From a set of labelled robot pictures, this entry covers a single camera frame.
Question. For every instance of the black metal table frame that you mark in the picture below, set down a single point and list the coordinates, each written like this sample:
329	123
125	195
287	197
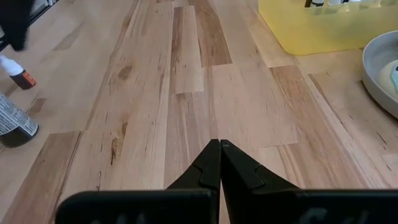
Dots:
40	14

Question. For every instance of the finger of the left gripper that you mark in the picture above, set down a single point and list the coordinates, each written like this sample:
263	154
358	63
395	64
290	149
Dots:
15	25

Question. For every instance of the small red-orange food coloring bottle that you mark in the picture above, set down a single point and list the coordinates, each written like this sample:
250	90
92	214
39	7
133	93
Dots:
23	80

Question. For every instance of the large black food coloring bottle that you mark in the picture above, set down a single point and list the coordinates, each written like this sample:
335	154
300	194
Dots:
15	124

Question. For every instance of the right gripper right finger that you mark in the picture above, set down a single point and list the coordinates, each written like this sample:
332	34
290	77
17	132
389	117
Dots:
280	205

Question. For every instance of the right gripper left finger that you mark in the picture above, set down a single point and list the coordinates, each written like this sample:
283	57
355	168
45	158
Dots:
186	205

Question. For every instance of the silver aluminium post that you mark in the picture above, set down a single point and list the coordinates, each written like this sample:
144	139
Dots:
51	2

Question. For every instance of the mint iced toy donut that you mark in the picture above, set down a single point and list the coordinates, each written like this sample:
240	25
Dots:
385	81

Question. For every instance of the grey round plate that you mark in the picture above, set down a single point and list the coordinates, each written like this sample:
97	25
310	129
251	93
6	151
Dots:
371	74

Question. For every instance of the yellow translucent plastic tray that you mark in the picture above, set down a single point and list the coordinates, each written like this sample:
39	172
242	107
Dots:
326	31

